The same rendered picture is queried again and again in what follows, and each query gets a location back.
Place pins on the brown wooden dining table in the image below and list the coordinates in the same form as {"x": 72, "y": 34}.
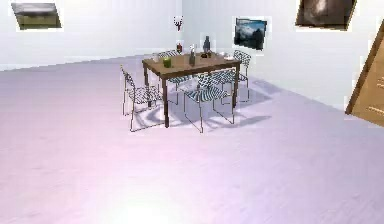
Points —
{"x": 186, "y": 66}

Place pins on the green mug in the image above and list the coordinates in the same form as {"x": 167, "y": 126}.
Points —
{"x": 167, "y": 62}

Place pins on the small dark bowl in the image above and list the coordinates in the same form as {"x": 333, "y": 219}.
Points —
{"x": 204, "y": 55}

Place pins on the white plate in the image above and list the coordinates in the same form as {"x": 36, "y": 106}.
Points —
{"x": 229, "y": 57}

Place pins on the clear glass cup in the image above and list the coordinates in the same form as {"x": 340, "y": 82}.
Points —
{"x": 155, "y": 57}

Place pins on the dark grey statue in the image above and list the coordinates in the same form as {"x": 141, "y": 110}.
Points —
{"x": 207, "y": 45}

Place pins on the red vase with twigs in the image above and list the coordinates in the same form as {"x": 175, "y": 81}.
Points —
{"x": 179, "y": 40}

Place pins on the blue mountain landscape picture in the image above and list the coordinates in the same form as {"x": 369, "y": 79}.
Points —
{"x": 250, "y": 33}

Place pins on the dark brown framed picture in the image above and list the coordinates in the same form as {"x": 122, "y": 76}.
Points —
{"x": 325, "y": 13}

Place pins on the brown wooden door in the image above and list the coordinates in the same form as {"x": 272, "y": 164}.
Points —
{"x": 368, "y": 86}

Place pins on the grey and olive landscape picture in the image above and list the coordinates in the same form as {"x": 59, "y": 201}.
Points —
{"x": 36, "y": 16}

